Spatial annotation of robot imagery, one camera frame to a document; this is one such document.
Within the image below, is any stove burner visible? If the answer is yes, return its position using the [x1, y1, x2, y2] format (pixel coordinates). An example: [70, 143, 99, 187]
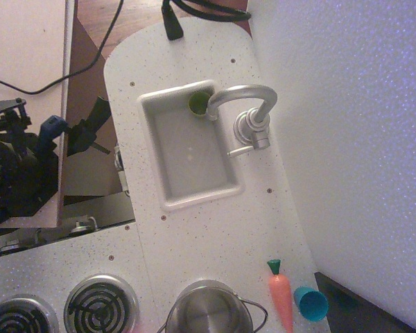
[63, 274, 139, 332]
[0, 294, 59, 333]

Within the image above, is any teal plastic cup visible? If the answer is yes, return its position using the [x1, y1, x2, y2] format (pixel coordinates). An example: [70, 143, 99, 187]
[293, 287, 329, 322]

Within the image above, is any black clamp tool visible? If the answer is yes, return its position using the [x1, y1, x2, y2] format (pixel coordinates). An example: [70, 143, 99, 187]
[67, 97, 111, 156]

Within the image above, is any grey toy sink basin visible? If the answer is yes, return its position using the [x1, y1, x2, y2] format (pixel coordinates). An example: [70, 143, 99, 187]
[137, 80, 245, 212]

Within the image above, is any silver toy faucet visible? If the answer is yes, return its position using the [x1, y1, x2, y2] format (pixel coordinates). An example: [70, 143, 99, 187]
[206, 84, 277, 158]

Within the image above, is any silver metal pot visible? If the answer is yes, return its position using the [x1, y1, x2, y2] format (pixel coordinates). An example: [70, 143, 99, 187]
[158, 280, 268, 332]

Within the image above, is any left stove burner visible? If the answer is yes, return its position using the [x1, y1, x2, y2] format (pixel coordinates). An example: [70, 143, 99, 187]
[0, 294, 59, 333]

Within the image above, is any black cable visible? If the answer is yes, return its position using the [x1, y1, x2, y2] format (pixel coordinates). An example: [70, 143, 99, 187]
[0, 0, 125, 96]

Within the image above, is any blue connector plug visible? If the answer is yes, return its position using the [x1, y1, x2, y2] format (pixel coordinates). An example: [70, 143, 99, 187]
[35, 115, 68, 155]

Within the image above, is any orange toy carrot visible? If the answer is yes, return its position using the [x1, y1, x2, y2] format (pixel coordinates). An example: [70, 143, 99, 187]
[267, 259, 294, 333]

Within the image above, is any middle stove burner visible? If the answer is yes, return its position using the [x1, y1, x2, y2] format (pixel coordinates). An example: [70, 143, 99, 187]
[63, 274, 139, 332]

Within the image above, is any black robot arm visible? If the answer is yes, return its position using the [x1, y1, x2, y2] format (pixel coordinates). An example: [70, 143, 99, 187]
[0, 98, 67, 224]

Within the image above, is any green cup in sink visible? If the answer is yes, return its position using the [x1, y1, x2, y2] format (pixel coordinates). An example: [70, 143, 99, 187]
[188, 92, 211, 117]

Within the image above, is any white toy kitchen counter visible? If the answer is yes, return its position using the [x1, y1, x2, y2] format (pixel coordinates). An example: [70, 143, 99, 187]
[0, 17, 315, 332]

